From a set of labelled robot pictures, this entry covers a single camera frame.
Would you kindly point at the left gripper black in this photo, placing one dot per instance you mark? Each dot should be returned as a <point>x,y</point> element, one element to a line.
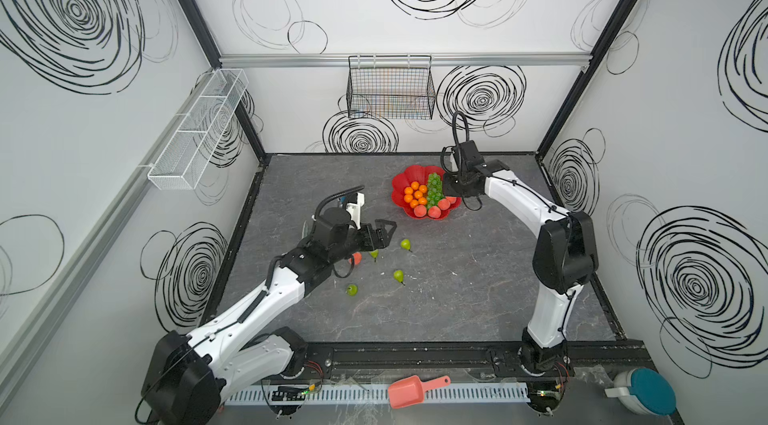
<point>365,236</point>

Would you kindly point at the peach bottom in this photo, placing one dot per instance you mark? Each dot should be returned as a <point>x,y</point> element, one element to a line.
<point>434,212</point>

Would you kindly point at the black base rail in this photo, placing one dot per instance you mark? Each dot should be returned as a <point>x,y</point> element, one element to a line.
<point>501,359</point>

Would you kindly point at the green grape bunch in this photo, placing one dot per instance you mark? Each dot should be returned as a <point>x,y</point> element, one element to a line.
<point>434,193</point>

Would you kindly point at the pink plastic scoop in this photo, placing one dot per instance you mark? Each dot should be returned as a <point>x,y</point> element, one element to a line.
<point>412,390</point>

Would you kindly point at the red flower fruit bowl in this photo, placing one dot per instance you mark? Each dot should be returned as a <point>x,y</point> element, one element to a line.
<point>416,173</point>

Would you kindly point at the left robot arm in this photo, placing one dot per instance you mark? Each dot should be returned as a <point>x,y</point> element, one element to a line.
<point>190,375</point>

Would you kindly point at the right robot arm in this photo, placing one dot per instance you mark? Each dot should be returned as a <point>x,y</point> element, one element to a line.
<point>565,255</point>

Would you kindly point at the green apple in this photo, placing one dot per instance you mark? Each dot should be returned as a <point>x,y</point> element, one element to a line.
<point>352,289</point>

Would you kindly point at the white slotted cable duct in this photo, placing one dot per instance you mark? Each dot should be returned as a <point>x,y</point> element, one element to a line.
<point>377,394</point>

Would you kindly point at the white mesh wall shelf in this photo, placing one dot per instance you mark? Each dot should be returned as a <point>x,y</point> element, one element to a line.
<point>189,151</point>

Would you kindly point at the peach top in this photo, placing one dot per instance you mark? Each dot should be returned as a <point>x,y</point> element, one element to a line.
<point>420,211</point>

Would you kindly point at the teal lidded white jug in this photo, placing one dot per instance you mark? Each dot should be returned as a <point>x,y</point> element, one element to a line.
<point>643,391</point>

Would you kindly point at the black wire basket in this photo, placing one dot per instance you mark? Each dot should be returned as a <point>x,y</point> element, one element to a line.
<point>394,86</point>

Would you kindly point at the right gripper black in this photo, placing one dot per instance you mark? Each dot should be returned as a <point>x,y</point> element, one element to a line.
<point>455,178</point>

